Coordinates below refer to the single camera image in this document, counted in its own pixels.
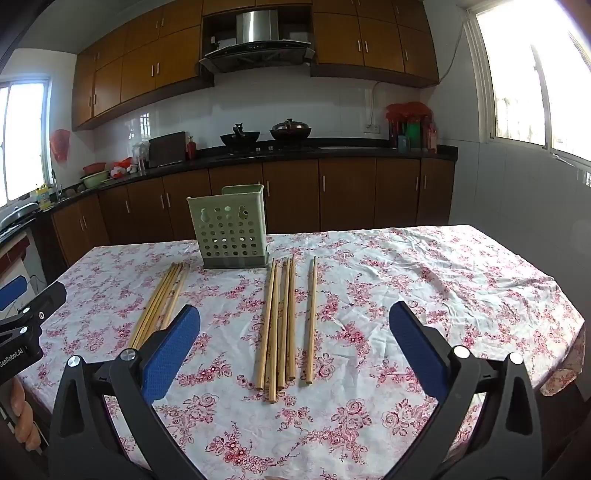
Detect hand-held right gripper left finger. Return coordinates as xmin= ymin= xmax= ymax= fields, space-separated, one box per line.
xmin=48 ymin=304 xmax=205 ymax=480

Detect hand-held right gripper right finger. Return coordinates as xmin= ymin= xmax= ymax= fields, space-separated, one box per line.
xmin=383 ymin=301 xmax=546 ymax=480

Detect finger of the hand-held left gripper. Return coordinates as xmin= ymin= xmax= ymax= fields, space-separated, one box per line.
xmin=0 ymin=281 xmax=68 ymax=344
xmin=0 ymin=275 xmax=28 ymax=311

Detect green perforated utensil holder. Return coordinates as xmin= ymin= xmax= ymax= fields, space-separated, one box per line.
xmin=187 ymin=184 xmax=269 ymax=270

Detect person's left hand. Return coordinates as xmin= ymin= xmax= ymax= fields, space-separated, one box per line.
xmin=10 ymin=377 xmax=41 ymax=452

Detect white red floral tablecloth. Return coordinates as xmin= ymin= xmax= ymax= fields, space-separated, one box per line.
xmin=16 ymin=224 xmax=586 ymax=480

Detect red plastic bag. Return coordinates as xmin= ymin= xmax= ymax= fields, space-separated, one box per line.
xmin=50 ymin=129 xmax=71 ymax=162

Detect small kitchen window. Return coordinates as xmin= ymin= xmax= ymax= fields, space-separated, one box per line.
xmin=0 ymin=78 xmax=51 ymax=204

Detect brown lower kitchen cabinets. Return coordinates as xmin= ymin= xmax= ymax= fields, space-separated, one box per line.
xmin=32 ymin=157 xmax=455 ymax=268

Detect brown kitchen cabinets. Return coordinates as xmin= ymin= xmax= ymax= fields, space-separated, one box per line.
xmin=71 ymin=0 xmax=439 ymax=131
xmin=32 ymin=157 xmax=455 ymax=268

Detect dark wooden cutting board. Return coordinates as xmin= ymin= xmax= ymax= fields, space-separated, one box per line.
xmin=148 ymin=131 xmax=188 ymax=168

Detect black kitchen countertop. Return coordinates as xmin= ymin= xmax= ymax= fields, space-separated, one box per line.
xmin=0 ymin=137 xmax=459 ymax=241

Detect brown upper kitchen cabinets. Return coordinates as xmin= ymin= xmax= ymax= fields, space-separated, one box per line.
xmin=71 ymin=0 xmax=439 ymax=131

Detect black lidded wok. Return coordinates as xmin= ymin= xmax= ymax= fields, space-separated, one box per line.
xmin=270 ymin=119 xmax=312 ymax=141

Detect large kitchen window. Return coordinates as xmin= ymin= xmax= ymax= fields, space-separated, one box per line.
xmin=464 ymin=0 xmax=591 ymax=158

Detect steel range hood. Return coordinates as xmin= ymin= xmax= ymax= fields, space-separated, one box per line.
xmin=198 ymin=10 xmax=317 ymax=75

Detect white power cable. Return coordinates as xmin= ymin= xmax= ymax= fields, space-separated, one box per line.
xmin=369 ymin=28 xmax=465 ymax=125

